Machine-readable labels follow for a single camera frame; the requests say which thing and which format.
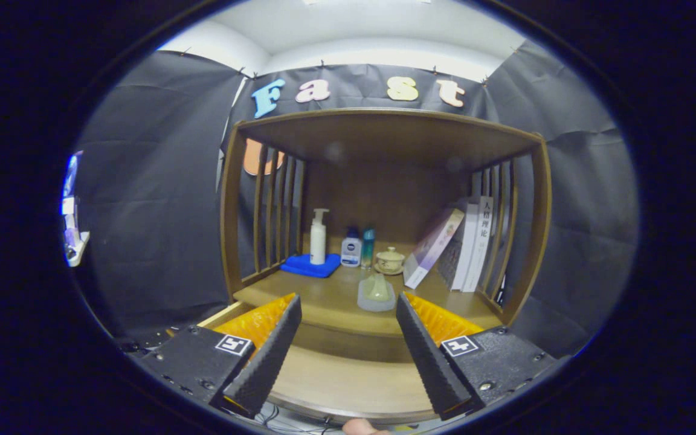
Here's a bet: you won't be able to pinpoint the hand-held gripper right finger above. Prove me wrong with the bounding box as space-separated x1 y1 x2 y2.
395 292 560 422

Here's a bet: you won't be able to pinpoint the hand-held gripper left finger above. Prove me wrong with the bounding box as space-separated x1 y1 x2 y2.
132 293 303 419

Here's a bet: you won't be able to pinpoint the pale green item clear packet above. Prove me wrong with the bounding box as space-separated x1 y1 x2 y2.
357 272 397 312

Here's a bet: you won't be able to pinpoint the brown wooden drawer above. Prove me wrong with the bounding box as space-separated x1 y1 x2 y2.
197 301 463 425

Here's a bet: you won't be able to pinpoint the wooden countertop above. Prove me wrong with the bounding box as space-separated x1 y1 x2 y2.
233 239 506 339

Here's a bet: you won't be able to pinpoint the brown wooden cabinet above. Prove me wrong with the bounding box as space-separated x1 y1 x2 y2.
220 108 552 363

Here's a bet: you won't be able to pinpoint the blue folded cloth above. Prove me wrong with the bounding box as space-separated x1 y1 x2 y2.
280 253 341 279

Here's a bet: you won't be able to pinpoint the cream lidded teacup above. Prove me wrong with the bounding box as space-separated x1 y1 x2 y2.
374 246 406 276

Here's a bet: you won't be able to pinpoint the purple and white book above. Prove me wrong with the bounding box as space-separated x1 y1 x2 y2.
403 208 465 290

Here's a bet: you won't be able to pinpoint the white book lettered spine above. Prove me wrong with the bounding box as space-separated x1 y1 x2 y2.
463 196 495 294

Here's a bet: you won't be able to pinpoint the plain white book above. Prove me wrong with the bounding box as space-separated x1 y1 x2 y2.
451 202 480 291

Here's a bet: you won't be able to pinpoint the small teal bottle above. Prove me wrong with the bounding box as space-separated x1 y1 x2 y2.
361 227 376 270

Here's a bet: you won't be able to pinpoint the white pump bottle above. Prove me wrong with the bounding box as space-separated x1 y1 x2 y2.
310 208 330 265

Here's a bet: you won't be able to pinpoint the white lotion bottle blue cap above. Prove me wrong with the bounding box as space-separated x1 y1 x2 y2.
341 227 363 268

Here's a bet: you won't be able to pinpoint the black floor cables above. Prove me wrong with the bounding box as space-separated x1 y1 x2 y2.
257 402 330 434

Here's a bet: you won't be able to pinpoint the white wall holder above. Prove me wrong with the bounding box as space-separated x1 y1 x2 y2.
64 214 90 268

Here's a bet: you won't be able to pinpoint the wall poster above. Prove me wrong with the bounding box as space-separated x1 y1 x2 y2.
61 151 83 215

